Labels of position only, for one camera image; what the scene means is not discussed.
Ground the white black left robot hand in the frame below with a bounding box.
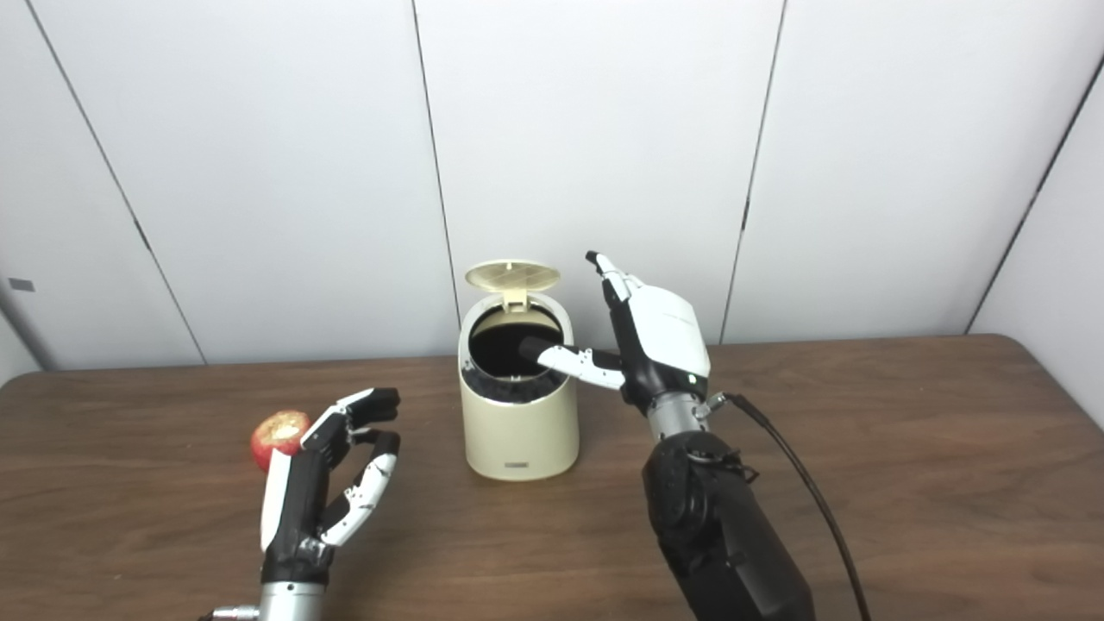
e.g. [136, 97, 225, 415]
[260, 387, 402, 587]

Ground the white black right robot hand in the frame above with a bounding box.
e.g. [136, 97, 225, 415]
[517, 251, 711, 415]

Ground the red apple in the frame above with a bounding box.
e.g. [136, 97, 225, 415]
[250, 410, 312, 473]

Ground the cream round bin lid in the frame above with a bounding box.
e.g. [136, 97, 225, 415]
[465, 260, 561, 313]

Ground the cream-colored bin body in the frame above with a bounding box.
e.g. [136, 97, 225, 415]
[457, 293, 580, 482]

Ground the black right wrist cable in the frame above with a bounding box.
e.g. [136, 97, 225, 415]
[707, 393, 872, 621]

